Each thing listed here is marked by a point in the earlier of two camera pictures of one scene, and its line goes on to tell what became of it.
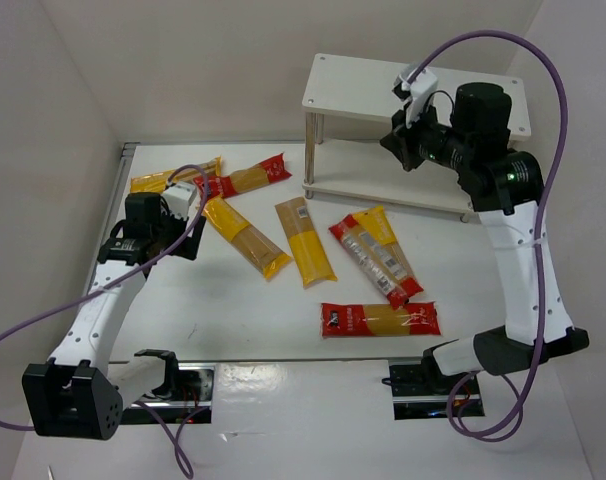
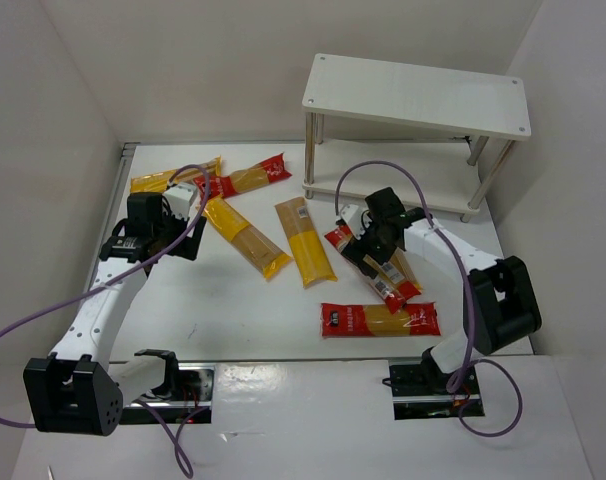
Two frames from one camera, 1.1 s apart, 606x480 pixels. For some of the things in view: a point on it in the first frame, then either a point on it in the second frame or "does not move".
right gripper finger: [398, 119] → [354, 250]
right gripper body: [403, 145] → [359, 252]
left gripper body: [191, 238] does not move
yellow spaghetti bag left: [244, 237] does not move
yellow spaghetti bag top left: [157, 182] does not move
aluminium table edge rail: [127, 150] does not move
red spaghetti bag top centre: [271, 170] does not move
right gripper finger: [397, 146] → [368, 270]
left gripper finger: [188, 248] does not move
